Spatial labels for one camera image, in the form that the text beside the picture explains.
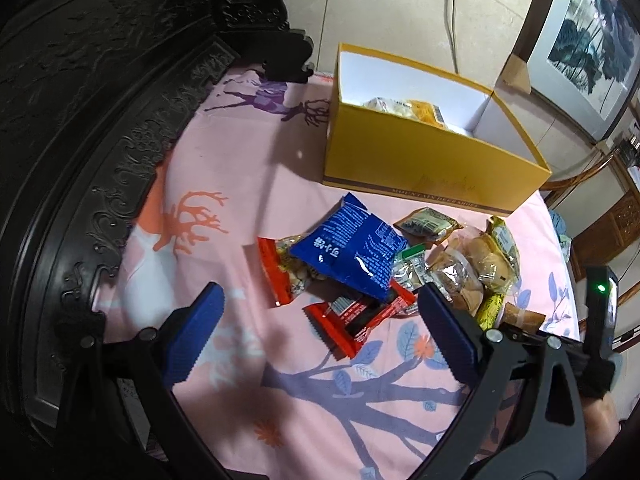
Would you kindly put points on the clear bread packet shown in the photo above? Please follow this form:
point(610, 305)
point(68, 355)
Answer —
point(457, 280)

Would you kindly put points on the blue snack packet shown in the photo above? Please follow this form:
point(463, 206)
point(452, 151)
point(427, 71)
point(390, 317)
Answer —
point(345, 250)

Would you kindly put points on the cardboard corner protector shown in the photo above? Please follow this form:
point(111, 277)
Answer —
point(515, 72)

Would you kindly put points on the red-edged clear peanut packet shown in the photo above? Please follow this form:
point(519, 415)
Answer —
point(287, 270)

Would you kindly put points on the framed lotus painting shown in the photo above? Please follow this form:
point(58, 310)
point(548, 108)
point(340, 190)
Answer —
point(585, 45)

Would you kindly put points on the yellow clear snack packet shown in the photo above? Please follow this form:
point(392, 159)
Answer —
point(425, 111)

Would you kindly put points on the person's right forearm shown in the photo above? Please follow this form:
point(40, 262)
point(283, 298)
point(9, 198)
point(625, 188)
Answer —
point(600, 425)

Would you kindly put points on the green and yellow snack packet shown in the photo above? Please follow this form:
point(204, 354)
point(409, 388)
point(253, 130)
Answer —
point(427, 222)

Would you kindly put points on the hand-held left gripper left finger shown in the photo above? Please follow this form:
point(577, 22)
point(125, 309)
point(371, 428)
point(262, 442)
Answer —
point(195, 335)

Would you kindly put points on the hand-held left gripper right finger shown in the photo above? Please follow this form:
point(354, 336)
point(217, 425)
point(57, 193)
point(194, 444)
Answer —
point(447, 332)

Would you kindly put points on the small yellow snack packet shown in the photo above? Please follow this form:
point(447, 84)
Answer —
point(487, 310)

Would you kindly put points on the bread packet with yellow label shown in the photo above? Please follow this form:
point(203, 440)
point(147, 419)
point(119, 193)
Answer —
point(492, 260)

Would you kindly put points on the pink printed blanket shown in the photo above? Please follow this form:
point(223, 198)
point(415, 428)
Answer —
point(240, 200)

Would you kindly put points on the carved dark wooden furniture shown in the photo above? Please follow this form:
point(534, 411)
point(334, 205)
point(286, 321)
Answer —
point(75, 110)

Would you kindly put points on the wooden armchair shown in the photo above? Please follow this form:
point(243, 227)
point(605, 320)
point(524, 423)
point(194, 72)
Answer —
point(625, 220)

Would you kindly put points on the silver snack packet green edge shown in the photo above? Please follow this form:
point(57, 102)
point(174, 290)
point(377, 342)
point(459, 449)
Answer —
point(407, 270)

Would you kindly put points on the blue cloth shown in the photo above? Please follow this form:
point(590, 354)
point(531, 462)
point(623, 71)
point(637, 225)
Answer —
point(557, 222)

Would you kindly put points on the yellow cardboard box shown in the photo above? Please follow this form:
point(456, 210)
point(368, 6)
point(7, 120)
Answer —
point(425, 175)

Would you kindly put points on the small green white packet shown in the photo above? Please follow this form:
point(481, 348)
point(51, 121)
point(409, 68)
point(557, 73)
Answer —
point(564, 246)

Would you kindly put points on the red and black snack packet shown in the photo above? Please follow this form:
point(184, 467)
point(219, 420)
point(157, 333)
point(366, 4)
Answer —
point(350, 317)

